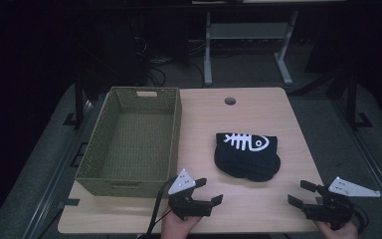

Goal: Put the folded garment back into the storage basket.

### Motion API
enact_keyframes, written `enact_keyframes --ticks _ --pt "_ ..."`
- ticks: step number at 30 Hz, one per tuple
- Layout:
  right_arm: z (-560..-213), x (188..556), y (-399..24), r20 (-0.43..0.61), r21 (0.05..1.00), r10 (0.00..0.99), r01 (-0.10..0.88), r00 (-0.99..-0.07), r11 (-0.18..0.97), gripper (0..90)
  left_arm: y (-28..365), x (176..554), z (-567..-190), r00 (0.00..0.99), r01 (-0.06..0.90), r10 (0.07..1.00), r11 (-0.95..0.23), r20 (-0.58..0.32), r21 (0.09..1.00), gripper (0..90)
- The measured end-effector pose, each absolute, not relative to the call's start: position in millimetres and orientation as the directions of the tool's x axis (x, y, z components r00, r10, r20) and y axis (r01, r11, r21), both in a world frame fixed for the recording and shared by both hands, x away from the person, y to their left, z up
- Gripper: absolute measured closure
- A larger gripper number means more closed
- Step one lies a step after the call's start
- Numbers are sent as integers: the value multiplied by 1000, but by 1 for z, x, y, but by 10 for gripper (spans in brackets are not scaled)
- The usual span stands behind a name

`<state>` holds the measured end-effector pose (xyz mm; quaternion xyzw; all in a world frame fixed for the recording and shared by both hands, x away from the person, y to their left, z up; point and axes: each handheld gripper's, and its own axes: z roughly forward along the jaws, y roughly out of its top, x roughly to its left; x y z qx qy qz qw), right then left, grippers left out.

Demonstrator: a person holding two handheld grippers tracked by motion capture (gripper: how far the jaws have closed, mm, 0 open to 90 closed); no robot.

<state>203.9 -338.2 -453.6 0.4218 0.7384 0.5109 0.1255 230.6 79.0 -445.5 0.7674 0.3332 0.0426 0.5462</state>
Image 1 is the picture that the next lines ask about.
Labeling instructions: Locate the green woven basket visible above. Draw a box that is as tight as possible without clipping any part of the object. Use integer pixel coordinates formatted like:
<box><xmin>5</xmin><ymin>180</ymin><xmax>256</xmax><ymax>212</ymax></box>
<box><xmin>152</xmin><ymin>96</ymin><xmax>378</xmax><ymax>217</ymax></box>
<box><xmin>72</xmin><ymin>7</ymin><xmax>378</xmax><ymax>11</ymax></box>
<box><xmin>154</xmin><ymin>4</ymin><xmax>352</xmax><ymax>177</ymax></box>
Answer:
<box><xmin>75</xmin><ymin>86</ymin><xmax>183</xmax><ymax>199</ymax></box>

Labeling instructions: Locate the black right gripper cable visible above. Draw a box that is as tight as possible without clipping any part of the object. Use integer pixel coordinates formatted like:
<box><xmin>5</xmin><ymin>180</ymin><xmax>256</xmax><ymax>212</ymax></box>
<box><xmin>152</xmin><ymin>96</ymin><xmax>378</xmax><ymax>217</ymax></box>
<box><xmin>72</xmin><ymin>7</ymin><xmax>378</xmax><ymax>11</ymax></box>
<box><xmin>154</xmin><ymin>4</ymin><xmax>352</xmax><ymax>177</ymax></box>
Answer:
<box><xmin>350</xmin><ymin>200</ymin><xmax>370</xmax><ymax>235</ymax></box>

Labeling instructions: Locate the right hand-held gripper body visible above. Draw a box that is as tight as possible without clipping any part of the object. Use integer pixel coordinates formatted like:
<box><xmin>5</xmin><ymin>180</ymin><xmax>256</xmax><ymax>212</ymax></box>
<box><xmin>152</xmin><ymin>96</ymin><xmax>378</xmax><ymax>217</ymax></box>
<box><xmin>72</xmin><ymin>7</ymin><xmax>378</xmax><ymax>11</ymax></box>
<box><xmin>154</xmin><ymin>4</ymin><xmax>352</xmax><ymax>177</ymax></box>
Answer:
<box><xmin>301</xmin><ymin>175</ymin><xmax>382</xmax><ymax>231</ymax></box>

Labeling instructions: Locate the white metal desk frame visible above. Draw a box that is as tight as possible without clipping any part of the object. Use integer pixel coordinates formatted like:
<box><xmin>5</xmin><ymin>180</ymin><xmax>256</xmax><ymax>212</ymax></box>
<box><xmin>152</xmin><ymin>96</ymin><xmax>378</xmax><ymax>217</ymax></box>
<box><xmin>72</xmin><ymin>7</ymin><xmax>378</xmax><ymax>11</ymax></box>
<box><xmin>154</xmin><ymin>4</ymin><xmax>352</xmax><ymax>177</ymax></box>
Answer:
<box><xmin>203</xmin><ymin>9</ymin><xmax>300</xmax><ymax>87</ymax></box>

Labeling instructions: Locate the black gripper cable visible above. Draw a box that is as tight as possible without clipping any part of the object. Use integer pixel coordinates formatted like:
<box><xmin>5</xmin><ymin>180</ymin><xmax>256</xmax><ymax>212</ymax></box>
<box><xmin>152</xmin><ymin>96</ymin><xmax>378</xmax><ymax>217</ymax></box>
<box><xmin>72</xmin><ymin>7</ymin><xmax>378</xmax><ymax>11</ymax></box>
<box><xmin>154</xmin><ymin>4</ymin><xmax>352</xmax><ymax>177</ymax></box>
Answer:
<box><xmin>350</xmin><ymin>200</ymin><xmax>370</xmax><ymax>235</ymax></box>
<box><xmin>144</xmin><ymin>176</ymin><xmax>178</xmax><ymax>239</ymax></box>

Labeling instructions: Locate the person's left hand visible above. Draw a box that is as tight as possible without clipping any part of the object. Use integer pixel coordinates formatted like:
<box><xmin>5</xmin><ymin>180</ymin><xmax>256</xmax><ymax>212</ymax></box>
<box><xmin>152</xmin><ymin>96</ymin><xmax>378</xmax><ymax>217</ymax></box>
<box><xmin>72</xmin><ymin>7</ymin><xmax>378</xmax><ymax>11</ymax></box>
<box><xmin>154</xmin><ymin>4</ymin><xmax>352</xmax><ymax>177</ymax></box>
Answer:
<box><xmin>160</xmin><ymin>208</ymin><xmax>203</xmax><ymax>239</ymax></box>

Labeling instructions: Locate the black fishbone print shirt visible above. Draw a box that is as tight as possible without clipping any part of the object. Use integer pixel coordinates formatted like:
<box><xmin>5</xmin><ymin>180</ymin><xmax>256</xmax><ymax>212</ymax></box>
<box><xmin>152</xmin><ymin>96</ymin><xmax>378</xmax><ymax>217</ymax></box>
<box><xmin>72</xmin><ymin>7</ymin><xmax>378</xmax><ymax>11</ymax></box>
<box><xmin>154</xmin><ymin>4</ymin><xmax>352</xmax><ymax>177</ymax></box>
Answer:
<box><xmin>213</xmin><ymin>131</ymin><xmax>282</xmax><ymax>183</ymax></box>

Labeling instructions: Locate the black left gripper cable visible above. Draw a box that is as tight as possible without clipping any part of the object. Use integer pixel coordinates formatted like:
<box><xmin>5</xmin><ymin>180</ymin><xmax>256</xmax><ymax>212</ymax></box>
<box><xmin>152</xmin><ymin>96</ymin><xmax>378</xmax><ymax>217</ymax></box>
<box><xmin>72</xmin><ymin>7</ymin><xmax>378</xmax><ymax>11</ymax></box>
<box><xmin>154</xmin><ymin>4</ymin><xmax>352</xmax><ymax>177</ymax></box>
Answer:
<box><xmin>144</xmin><ymin>176</ymin><xmax>178</xmax><ymax>239</ymax></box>

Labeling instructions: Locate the metal floor rail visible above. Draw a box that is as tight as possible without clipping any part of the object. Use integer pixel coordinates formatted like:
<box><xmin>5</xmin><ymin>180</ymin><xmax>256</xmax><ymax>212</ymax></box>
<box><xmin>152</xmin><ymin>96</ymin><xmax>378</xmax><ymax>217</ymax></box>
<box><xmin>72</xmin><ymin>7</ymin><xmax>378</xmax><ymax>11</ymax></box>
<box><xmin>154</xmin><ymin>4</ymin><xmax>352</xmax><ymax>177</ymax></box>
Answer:
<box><xmin>21</xmin><ymin>99</ymin><xmax>96</xmax><ymax>239</ymax></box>
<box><xmin>329</xmin><ymin>98</ymin><xmax>382</xmax><ymax>230</ymax></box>

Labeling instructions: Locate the person's right hand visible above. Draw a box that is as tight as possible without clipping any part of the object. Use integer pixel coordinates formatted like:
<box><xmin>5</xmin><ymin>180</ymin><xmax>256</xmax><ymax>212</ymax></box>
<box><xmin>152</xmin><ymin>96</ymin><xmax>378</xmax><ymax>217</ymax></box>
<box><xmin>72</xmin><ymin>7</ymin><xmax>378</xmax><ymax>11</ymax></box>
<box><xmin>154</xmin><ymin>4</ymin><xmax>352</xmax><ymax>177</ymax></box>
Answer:
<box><xmin>313</xmin><ymin>220</ymin><xmax>360</xmax><ymax>239</ymax></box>

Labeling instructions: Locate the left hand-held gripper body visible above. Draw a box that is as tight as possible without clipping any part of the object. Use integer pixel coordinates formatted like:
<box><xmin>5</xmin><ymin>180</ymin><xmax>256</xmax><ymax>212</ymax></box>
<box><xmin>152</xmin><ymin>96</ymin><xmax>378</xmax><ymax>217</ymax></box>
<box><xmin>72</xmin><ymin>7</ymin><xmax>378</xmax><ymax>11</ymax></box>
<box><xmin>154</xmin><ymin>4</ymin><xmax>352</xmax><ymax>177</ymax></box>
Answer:
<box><xmin>167</xmin><ymin>167</ymin><xmax>214</xmax><ymax>221</ymax></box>

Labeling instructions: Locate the tangle of floor cables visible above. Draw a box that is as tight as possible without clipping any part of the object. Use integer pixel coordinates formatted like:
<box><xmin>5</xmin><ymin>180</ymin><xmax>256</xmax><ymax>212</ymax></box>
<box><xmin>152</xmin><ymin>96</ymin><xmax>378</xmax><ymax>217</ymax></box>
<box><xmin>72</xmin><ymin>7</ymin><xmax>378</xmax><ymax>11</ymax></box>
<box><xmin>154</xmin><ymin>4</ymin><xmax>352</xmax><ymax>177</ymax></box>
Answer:
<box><xmin>131</xmin><ymin>35</ymin><xmax>205</xmax><ymax>88</ymax></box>

